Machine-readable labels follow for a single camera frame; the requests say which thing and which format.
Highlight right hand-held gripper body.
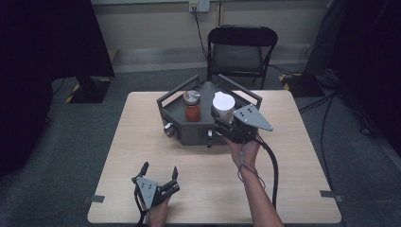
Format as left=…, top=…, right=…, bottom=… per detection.
left=213, top=103, right=274, bottom=146

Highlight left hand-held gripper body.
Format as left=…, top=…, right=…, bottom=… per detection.
left=131, top=175, right=181, bottom=213

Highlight grey hexagonal spice rack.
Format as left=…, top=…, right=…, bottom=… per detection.
left=156, top=74, right=263, bottom=149

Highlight person's left hand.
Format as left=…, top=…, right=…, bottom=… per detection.
left=148, top=197, right=171, bottom=227

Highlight person's right hand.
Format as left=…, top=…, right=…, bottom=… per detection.
left=225, top=139, right=262, bottom=173

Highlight red-filled glass jar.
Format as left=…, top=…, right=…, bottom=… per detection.
left=183, top=90, right=202, bottom=123

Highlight grey tape strip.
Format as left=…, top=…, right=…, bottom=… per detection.
left=320, top=189, right=344, bottom=202
left=83, top=194, right=106, bottom=203

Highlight black stand base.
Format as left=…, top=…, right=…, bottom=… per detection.
left=278, top=72, right=325, bottom=97
left=64, top=75, right=113, bottom=104

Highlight black folding chair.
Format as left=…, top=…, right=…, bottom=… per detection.
left=206, top=25, right=279, bottom=90

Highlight dark curtain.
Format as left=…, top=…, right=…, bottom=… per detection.
left=304, top=0, right=401, bottom=155
left=0, top=0, right=116, bottom=178

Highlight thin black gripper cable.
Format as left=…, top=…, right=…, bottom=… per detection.
left=133, top=188, right=149, bottom=227

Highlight thin wrist cord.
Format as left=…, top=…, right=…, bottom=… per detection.
left=236, top=150, right=267, bottom=190

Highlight thick black gripper cable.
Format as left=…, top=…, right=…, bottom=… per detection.
left=256, top=136, right=280, bottom=211

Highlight black floor cable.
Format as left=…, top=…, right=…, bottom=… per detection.
left=297, top=91, right=340, bottom=190

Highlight black socket cable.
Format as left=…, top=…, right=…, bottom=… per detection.
left=192, top=8, right=209, bottom=61

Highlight white wall socket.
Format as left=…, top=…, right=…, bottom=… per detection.
left=188, top=0, right=211, bottom=13

